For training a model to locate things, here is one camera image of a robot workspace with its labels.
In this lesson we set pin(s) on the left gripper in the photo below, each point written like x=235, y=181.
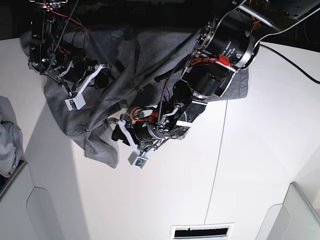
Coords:
x=144, y=135

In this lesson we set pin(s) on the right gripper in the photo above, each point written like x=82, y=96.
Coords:
x=72, y=75

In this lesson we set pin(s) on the grey t-shirt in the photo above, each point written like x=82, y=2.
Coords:
x=136, y=59

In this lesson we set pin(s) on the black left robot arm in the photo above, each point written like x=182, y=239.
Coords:
x=224, y=47

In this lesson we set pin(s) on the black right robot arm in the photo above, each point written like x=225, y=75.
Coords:
x=58, y=47

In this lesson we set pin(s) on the light grey cloth pile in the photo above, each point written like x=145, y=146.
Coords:
x=11, y=139

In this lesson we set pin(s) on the left white bin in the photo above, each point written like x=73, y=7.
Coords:
x=15, y=222

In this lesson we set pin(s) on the white bin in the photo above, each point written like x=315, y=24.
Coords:
x=15, y=222
x=294, y=219

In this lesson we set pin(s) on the right white bin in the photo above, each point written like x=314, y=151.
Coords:
x=294, y=219

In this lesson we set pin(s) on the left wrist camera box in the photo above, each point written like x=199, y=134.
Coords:
x=137, y=160

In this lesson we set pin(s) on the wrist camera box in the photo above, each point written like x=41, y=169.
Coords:
x=75, y=103
x=137, y=160

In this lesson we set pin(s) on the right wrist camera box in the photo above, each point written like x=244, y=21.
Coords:
x=75, y=103

